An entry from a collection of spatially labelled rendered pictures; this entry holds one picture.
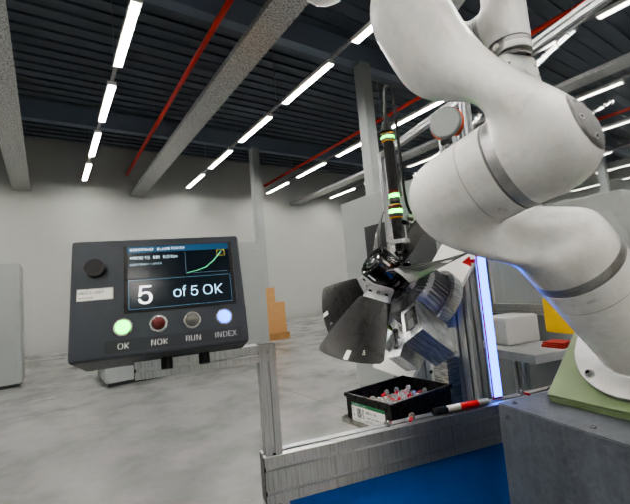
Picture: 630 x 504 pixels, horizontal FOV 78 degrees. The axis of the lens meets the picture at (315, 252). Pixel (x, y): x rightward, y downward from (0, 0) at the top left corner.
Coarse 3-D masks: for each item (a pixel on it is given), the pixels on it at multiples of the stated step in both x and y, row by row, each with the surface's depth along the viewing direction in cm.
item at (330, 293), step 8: (352, 280) 144; (328, 288) 156; (336, 288) 151; (344, 288) 147; (352, 288) 144; (360, 288) 141; (328, 296) 155; (336, 296) 150; (344, 296) 146; (352, 296) 144; (328, 304) 154; (336, 304) 150; (344, 304) 146; (328, 312) 153; (336, 312) 149; (344, 312) 146; (328, 320) 152; (336, 320) 149; (328, 328) 151
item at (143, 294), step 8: (128, 280) 62; (136, 280) 62; (144, 280) 62; (152, 280) 63; (160, 280) 63; (128, 288) 61; (136, 288) 61; (144, 288) 62; (152, 288) 62; (160, 288) 63; (128, 296) 61; (136, 296) 61; (144, 296) 61; (152, 296) 62; (160, 296) 62; (128, 304) 60; (136, 304) 61; (144, 304) 61; (152, 304) 61; (160, 304) 62
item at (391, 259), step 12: (372, 252) 137; (384, 252) 129; (372, 264) 131; (384, 264) 127; (396, 264) 129; (408, 264) 134; (372, 276) 129; (384, 276) 128; (396, 276) 130; (396, 288) 129
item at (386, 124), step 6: (384, 114) 129; (384, 120) 129; (384, 126) 128; (390, 126) 128; (396, 222) 125; (396, 228) 125; (402, 228) 125; (396, 234) 125; (402, 234) 125; (396, 246) 125; (402, 246) 125
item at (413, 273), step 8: (456, 256) 104; (416, 264) 113; (424, 264) 108; (432, 264) 105; (440, 264) 101; (400, 272) 110; (408, 272) 107; (416, 272) 104; (424, 272) 101; (408, 280) 101; (416, 280) 99
